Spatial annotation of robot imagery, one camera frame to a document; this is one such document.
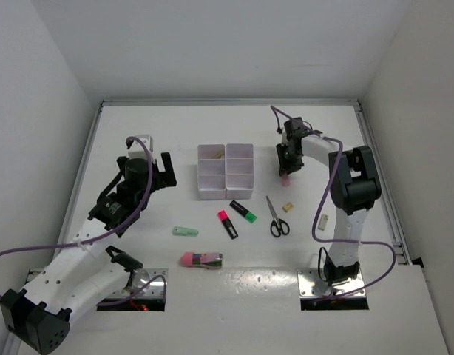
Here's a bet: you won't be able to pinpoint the pink correction tape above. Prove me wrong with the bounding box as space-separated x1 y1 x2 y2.
281 175 291 187

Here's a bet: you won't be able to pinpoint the green correction tape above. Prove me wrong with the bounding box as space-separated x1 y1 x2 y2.
172 226 199 237

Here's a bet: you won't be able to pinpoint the yellow pen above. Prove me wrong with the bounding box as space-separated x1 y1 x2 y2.
203 150 225 159

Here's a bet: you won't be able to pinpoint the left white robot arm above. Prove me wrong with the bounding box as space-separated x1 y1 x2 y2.
0 152 177 354

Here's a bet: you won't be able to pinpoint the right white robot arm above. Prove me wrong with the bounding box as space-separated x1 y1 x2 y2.
276 118 382 285

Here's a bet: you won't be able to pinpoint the tan eraser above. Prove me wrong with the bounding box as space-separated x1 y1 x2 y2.
282 202 294 213

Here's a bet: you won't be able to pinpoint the right white compartment organizer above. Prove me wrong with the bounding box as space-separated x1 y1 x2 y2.
225 143 254 200

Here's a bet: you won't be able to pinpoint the grey white eraser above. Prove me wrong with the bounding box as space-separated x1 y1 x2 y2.
317 214 329 231

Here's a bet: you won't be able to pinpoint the green cap black highlighter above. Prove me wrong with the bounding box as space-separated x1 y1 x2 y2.
229 200 257 223

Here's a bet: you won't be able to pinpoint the pink lid clip jar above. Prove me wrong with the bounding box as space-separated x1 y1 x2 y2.
180 252 223 269

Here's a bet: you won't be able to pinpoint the pink cap black highlighter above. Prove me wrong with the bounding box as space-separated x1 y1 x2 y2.
217 210 238 240

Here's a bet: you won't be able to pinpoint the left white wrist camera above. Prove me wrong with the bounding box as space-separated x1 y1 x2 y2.
127 135 153 160

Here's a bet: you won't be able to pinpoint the black handled scissors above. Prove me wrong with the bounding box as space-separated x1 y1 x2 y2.
265 196 290 238

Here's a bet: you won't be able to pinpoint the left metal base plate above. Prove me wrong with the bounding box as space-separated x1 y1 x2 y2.
102 268 169 303

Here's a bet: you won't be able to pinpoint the metal base plate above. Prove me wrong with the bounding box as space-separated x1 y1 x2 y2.
102 268 169 303
297 268 366 300

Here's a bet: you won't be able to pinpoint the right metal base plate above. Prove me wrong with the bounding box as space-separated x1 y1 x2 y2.
297 268 366 300

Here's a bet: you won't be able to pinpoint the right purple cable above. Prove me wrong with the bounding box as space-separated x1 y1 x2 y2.
270 106 397 300

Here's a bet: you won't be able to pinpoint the purple cable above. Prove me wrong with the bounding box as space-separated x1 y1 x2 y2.
270 106 397 300
0 136 168 306

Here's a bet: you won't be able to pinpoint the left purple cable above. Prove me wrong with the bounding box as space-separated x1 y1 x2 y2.
0 136 168 306

